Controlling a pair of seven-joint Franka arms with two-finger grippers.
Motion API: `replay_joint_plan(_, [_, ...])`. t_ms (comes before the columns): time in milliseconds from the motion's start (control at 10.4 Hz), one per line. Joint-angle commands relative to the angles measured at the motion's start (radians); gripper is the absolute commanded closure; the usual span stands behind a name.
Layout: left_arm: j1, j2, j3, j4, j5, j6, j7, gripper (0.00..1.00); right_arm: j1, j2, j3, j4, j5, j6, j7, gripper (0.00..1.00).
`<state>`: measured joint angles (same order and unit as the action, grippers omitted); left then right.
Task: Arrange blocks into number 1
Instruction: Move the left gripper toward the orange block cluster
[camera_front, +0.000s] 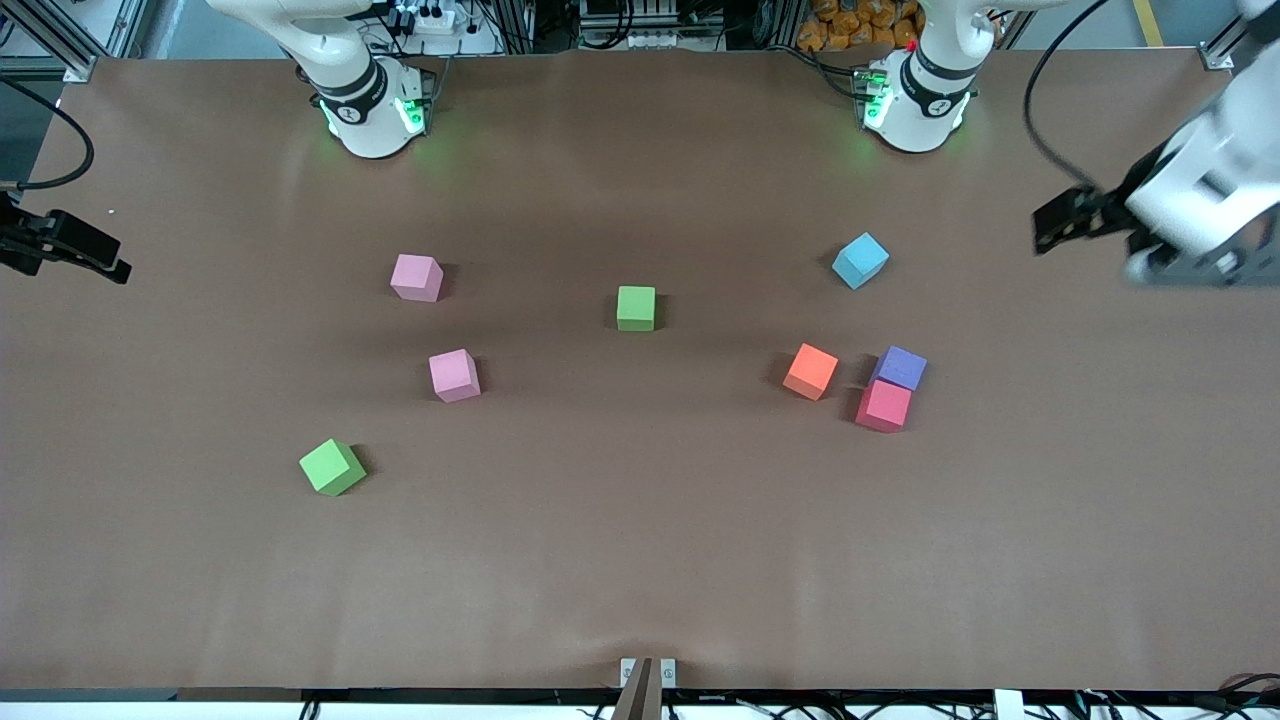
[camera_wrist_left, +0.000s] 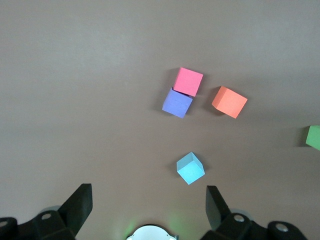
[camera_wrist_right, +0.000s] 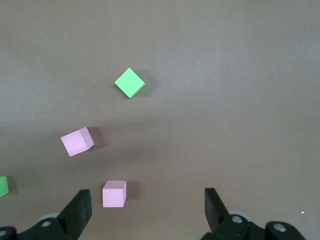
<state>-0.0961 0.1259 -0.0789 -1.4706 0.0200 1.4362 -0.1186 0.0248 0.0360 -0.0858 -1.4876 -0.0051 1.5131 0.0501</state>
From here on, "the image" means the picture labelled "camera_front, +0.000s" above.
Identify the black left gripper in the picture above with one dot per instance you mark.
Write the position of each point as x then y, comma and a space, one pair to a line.
1114, 208

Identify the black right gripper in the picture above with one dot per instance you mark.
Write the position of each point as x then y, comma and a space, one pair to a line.
22, 243

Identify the red foam block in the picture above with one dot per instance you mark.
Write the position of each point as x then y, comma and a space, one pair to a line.
883, 407

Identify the orange foam block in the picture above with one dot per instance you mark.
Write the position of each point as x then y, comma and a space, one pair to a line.
810, 372

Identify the green foam block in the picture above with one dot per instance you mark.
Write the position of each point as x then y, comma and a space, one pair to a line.
332, 468
636, 308

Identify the pink foam block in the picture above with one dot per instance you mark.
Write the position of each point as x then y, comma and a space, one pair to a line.
455, 377
417, 280

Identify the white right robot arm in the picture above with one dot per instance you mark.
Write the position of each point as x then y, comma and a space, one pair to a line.
370, 120

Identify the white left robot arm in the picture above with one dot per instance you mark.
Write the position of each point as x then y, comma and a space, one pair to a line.
920, 110

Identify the light blue foam block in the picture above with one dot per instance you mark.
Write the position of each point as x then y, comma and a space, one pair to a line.
860, 262

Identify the purple foam block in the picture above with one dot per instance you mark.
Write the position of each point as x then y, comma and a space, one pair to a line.
900, 366

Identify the bag of orange fruit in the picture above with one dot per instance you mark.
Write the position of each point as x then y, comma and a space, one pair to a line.
850, 25

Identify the white power strip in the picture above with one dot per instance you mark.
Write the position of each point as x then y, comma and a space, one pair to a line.
430, 18

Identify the dark equipment rack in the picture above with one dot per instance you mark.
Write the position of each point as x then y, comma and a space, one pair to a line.
650, 30

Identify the white tag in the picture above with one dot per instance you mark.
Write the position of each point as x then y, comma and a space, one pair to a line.
1010, 708

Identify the aluminium frame profile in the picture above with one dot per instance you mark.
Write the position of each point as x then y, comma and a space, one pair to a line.
75, 62
1220, 55

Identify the silver mounting bracket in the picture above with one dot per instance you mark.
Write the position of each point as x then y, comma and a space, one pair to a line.
668, 672

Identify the brown camera pole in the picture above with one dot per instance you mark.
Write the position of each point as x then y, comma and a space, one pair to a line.
640, 700

